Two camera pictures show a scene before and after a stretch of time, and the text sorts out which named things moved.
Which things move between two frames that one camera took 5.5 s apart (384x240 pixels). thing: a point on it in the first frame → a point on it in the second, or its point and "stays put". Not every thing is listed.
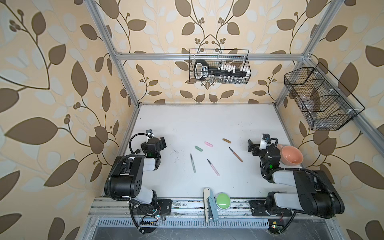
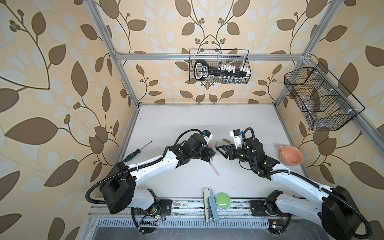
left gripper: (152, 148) → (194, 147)
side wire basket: (323, 101) stays put
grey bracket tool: (209, 199) stays put
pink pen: (215, 170) stays put
